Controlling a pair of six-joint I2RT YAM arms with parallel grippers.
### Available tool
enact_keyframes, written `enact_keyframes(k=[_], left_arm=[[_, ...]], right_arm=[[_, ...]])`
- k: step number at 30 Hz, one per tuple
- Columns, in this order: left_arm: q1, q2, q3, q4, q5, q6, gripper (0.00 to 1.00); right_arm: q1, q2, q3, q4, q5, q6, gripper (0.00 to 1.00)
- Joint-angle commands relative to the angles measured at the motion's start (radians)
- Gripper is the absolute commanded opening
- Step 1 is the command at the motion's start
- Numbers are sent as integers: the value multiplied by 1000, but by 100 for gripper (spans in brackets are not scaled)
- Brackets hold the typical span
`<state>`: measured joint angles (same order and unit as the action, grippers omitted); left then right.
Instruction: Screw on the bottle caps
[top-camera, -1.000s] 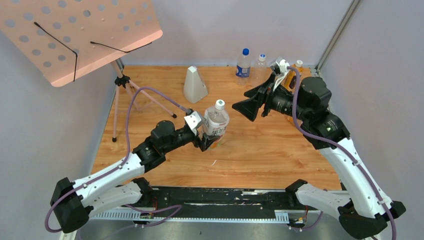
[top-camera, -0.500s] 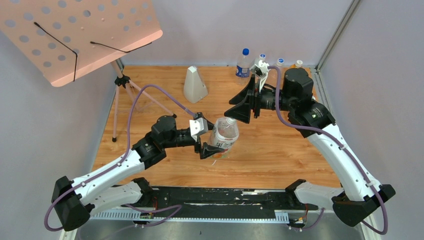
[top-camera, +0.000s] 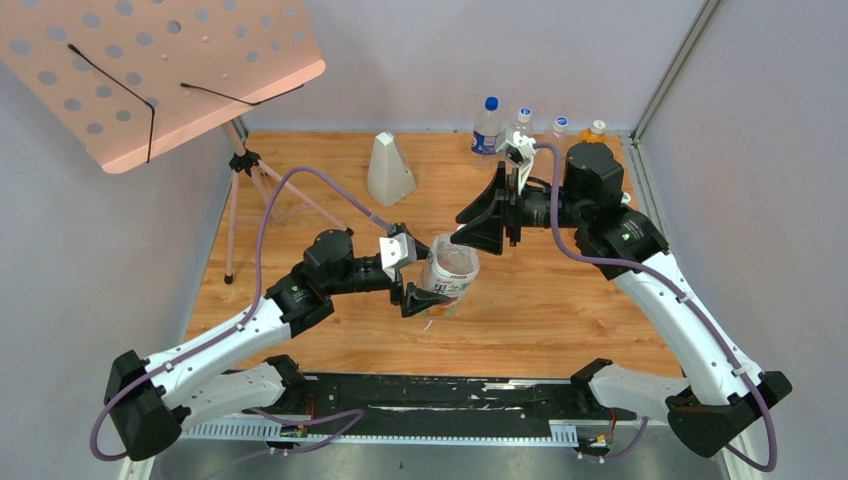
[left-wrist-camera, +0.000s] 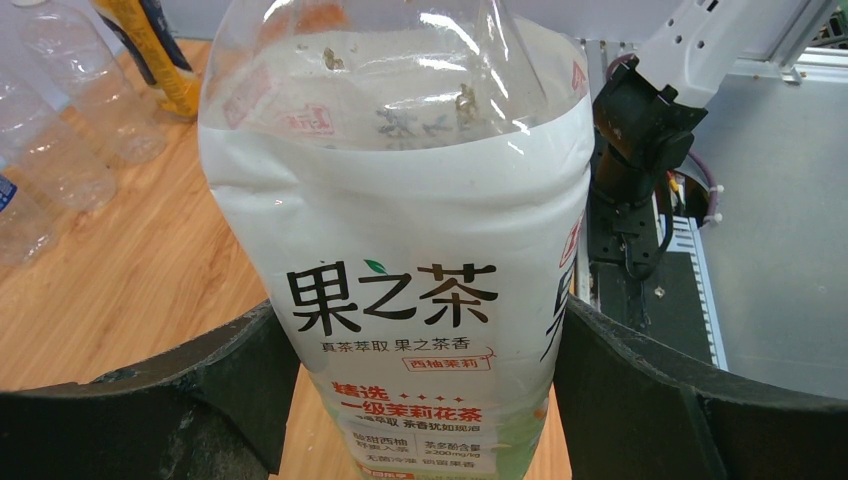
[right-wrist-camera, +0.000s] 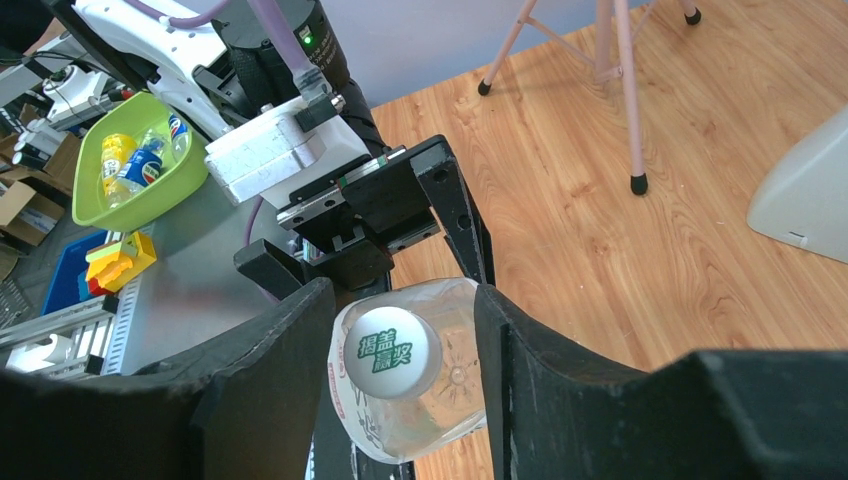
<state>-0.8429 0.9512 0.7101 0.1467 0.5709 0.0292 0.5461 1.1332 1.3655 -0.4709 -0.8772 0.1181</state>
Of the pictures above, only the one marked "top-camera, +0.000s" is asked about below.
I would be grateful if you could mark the clear empty bottle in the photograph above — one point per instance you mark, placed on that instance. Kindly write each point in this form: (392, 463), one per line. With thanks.
(556, 134)
(523, 122)

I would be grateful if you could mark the white green label bottle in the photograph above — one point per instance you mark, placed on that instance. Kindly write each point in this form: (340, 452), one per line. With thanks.
(450, 270)

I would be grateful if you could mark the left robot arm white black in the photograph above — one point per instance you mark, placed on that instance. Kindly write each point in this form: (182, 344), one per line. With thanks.
(152, 400)

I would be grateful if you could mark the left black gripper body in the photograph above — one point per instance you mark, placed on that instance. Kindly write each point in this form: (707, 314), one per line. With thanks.
(398, 277)

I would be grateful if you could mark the clear empty bottle right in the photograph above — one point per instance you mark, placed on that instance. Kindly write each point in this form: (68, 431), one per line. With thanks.
(556, 134)

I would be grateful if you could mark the blue cap water bottle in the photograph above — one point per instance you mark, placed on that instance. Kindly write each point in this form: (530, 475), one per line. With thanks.
(486, 130)

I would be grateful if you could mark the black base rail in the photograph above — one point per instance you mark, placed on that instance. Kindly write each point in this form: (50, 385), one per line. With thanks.
(424, 410)

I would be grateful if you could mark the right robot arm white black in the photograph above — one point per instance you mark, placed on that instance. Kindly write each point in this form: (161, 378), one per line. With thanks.
(721, 390)

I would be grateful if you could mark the beige metronome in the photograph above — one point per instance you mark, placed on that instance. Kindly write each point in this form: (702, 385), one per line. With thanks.
(389, 176)

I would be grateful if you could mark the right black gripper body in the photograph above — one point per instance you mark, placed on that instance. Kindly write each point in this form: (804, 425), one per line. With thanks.
(536, 206)

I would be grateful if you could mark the clear empty bottle left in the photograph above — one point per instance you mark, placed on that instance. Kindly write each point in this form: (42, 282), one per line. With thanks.
(523, 122)

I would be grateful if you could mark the pink music stand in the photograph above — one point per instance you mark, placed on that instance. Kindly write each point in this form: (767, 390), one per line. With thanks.
(135, 79)

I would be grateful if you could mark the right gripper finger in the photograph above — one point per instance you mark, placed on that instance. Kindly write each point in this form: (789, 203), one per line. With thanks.
(488, 207)
(484, 233)

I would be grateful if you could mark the orange juice bottle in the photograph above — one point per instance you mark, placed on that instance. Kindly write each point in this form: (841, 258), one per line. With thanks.
(595, 133)

